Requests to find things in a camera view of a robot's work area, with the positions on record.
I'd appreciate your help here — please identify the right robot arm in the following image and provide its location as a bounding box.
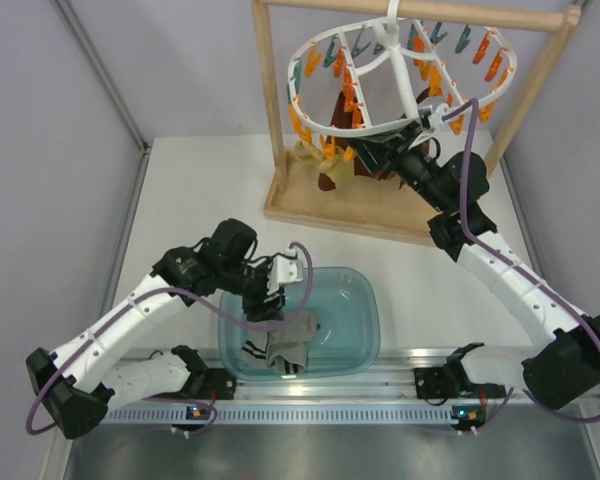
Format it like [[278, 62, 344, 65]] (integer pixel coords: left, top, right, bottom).
[[348, 125, 600, 411]]

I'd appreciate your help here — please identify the aluminium mounting rail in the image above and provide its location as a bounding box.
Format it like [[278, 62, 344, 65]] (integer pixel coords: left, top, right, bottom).
[[59, 344, 600, 401]]

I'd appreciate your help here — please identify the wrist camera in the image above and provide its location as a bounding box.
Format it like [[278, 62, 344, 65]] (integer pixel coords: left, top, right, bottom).
[[418, 103, 451, 132], [267, 248, 304, 294]]

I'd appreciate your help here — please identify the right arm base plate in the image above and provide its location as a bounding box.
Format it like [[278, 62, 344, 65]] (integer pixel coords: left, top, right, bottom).
[[413, 366, 480, 401]]

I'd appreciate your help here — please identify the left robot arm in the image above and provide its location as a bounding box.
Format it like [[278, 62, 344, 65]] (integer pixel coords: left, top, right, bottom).
[[25, 218, 303, 440]]

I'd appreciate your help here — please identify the teal plastic tub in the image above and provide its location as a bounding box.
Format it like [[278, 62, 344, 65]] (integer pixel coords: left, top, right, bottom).
[[218, 267, 380, 375]]

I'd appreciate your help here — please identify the slotted cable duct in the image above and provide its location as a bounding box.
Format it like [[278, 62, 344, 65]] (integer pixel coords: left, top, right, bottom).
[[79, 403, 486, 425]]

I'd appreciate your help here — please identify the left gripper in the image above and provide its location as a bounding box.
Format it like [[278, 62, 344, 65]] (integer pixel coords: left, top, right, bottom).
[[219, 252, 286, 320]]

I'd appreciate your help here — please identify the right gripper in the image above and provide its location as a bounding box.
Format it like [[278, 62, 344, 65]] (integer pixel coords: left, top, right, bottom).
[[348, 122, 450, 213]]

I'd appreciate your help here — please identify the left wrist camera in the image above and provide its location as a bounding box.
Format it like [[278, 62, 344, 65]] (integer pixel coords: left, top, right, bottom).
[[267, 248, 304, 294]]

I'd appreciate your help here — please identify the yellow sock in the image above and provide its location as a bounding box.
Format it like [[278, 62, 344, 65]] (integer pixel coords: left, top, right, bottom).
[[317, 152, 354, 191], [290, 140, 325, 168]]

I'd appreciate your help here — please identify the white round clip hanger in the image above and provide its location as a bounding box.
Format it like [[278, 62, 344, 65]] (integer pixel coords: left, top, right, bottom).
[[285, 0, 519, 151]]

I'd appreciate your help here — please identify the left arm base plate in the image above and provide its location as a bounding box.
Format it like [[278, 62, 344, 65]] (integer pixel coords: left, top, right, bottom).
[[152, 368, 237, 403]]

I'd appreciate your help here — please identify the wooden hanging rack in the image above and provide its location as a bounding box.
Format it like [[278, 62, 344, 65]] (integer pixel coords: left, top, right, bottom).
[[252, 1, 582, 244]]

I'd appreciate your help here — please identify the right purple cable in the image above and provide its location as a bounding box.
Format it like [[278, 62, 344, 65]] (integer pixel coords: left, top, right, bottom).
[[439, 97, 600, 436]]

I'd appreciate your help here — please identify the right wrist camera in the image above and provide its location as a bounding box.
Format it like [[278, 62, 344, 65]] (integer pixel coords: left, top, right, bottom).
[[418, 103, 451, 132]]

